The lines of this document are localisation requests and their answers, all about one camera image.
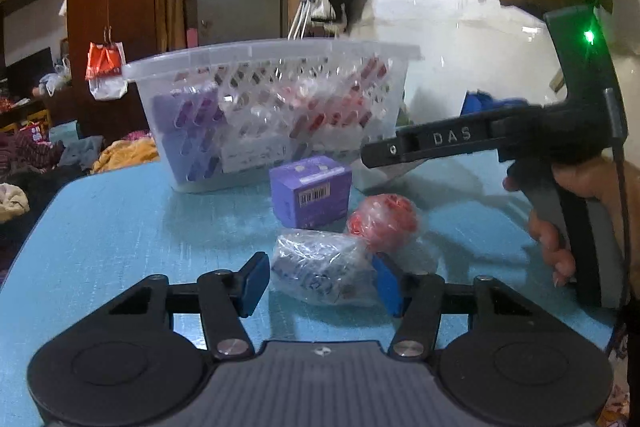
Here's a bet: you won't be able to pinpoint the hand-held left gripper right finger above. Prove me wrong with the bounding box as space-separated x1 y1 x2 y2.
372 252 539 361

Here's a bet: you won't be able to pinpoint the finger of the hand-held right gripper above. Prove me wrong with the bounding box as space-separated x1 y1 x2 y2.
360 104 544 169

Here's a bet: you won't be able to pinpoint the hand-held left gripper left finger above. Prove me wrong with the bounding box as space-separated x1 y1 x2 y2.
107 251 271 361

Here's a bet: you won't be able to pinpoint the red ball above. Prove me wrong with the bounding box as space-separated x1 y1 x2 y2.
346 193 424 254

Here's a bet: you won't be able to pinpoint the clear bagged printed packet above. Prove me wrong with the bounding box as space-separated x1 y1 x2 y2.
272 229 382 308

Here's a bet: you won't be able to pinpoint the purple cardboard box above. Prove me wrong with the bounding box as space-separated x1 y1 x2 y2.
269 155 353 230
151 89 224 188

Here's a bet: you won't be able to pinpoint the clear plastic basket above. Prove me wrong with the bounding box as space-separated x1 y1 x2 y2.
121 38 424 196

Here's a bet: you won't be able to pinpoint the person's right hand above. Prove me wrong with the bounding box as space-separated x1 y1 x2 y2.
502 154 628 289

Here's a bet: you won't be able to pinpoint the blue fabric bag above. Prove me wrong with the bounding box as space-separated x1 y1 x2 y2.
460 90 512 116

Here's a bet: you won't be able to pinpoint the metal crutches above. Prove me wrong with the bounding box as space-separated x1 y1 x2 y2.
287 0 327 40

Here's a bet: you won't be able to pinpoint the yellow cloth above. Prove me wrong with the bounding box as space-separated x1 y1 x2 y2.
92 137 161 174

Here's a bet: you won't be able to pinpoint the beige cloth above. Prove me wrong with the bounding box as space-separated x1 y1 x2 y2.
0 182 32 224

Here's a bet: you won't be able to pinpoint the purple blanket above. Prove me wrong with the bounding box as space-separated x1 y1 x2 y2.
0 127 67 175

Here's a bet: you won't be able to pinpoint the orange and white plastic bag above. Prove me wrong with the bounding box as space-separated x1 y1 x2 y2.
85 42 129 102

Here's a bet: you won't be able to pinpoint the leaning wooden boards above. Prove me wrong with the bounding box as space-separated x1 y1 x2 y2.
154 0 189 54

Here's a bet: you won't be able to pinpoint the black television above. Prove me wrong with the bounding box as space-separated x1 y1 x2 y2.
0 47 54 80

